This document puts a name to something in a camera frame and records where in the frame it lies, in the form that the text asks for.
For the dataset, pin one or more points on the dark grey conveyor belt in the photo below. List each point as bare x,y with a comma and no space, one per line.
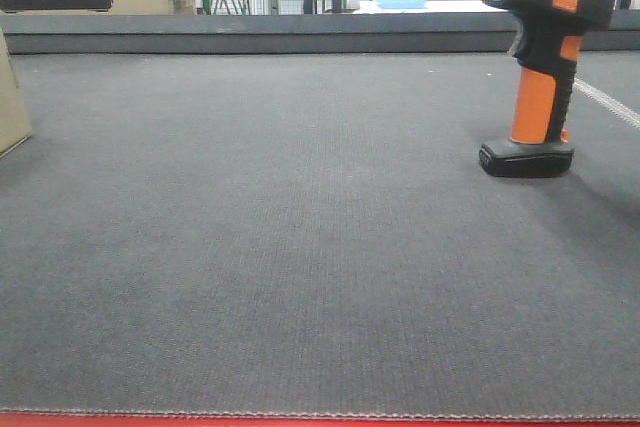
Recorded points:
314,235

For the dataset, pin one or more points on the orange black barcode scanner gun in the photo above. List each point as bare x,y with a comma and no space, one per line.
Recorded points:
547,48

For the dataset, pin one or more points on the brown cardboard box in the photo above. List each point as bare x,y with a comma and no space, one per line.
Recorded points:
16,126

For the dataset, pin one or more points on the far grey conveyor belt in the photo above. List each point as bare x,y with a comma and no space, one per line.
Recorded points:
439,32

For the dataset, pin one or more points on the blue tray on table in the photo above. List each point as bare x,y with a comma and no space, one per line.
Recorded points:
401,5

